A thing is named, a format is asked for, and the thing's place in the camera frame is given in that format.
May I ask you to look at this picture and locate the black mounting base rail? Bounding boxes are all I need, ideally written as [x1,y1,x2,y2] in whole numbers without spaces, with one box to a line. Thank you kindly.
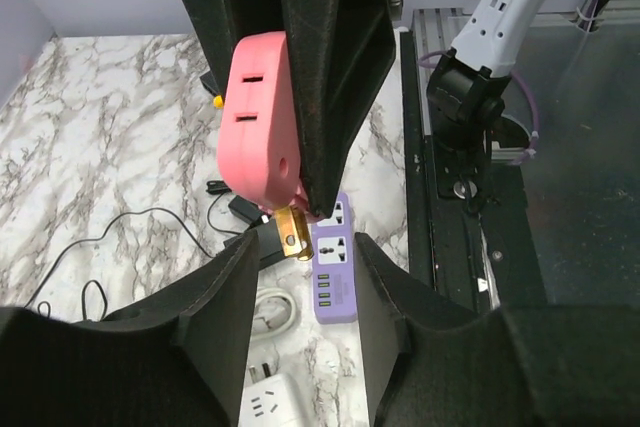
[399,33,547,313]

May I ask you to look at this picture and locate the white coiled power cord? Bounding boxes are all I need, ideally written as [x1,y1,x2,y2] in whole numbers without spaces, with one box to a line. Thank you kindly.
[249,285,297,348]

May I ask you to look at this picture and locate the black mat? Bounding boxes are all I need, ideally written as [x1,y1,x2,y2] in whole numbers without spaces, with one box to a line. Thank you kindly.
[200,71,220,97]

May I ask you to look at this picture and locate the yellow handled screwdriver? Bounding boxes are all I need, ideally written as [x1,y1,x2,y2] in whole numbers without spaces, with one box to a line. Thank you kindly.
[213,95,224,109]

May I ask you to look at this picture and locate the thin black cable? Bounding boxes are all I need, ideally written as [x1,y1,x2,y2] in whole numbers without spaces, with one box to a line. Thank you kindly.
[34,176,251,323]

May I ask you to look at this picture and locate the black power adapter brick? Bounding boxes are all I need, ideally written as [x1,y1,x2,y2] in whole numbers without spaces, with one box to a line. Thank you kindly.
[249,216,285,270]

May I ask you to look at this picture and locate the pink plug adapter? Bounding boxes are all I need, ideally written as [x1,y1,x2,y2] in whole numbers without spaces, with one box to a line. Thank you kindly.
[217,31,313,261]

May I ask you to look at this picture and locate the purple power strip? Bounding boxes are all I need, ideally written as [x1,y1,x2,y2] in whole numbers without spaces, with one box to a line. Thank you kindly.
[311,192,357,325]

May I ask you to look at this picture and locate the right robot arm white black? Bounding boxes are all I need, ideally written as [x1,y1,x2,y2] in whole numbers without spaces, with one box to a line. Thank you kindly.
[181,0,544,218]

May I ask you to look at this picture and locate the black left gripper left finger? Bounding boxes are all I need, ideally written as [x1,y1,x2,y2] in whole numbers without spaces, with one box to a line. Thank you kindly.
[1,233,259,426]

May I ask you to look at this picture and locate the small black adapter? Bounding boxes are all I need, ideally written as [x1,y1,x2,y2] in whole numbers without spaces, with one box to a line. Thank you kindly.
[228,196,269,224]

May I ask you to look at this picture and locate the white cube socket adapter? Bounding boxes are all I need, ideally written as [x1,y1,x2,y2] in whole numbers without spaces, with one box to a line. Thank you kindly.
[238,364,308,427]

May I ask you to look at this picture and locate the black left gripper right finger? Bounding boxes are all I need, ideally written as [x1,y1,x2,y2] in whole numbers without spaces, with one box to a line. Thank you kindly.
[354,233,639,426]

